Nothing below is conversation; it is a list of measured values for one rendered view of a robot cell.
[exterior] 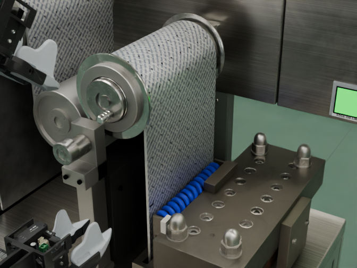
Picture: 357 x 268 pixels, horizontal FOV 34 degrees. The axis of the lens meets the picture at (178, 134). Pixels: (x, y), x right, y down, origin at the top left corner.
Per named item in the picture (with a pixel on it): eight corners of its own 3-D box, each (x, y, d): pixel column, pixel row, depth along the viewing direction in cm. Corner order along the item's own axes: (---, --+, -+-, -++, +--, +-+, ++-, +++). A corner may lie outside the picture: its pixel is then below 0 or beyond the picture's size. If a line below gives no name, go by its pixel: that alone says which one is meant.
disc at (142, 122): (79, 126, 101) (71, 45, 94) (81, 125, 101) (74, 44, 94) (150, 149, 94) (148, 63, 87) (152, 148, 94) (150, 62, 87)
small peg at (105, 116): (103, 120, 90) (100, 126, 91) (115, 114, 92) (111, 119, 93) (97, 114, 90) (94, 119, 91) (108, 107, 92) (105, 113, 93)
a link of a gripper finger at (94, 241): (122, 211, 84) (73, 242, 78) (124, 243, 87) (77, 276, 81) (108, 203, 86) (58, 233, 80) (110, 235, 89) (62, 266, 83)
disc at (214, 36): (158, 78, 119) (156, 7, 112) (159, 77, 120) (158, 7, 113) (222, 94, 113) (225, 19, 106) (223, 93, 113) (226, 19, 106)
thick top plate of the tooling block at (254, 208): (153, 267, 100) (152, 239, 97) (253, 163, 130) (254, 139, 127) (237, 303, 92) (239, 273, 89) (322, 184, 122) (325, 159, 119)
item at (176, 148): (146, 222, 102) (143, 130, 94) (211, 163, 120) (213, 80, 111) (149, 223, 102) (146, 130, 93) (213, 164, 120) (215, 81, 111)
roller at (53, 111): (36, 143, 108) (28, 84, 102) (119, 94, 127) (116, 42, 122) (87, 160, 103) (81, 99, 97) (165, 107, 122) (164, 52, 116)
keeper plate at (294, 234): (275, 271, 107) (280, 223, 102) (296, 241, 115) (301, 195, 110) (288, 276, 106) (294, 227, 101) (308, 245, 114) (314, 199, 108)
